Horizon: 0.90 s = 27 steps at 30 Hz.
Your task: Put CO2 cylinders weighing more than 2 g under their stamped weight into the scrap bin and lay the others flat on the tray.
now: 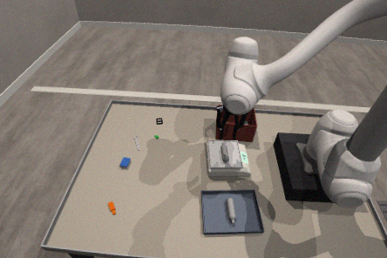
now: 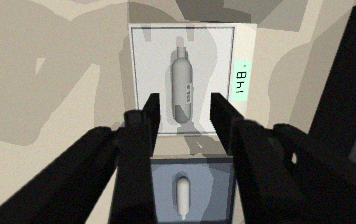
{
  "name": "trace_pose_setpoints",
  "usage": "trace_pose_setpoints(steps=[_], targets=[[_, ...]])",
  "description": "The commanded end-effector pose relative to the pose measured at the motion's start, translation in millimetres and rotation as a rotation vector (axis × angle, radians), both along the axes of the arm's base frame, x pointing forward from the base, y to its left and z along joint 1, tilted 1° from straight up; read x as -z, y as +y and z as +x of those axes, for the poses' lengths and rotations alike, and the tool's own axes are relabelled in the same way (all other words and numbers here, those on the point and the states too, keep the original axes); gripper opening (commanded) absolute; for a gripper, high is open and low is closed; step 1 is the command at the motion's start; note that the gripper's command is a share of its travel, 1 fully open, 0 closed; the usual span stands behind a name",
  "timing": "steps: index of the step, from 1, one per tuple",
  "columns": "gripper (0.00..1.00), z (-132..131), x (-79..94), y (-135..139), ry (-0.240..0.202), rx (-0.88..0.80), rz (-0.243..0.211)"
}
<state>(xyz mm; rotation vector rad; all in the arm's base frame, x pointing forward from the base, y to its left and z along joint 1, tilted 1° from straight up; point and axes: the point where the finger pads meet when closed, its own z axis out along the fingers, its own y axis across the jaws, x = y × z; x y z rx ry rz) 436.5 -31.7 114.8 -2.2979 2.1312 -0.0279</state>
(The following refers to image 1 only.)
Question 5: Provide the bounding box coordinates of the red open box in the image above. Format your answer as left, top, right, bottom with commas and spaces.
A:
216, 108, 257, 142

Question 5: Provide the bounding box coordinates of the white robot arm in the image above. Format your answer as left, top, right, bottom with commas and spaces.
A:
221, 0, 387, 207

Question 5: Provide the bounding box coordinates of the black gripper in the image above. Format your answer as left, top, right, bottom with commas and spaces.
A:
216, 105, 248, 139

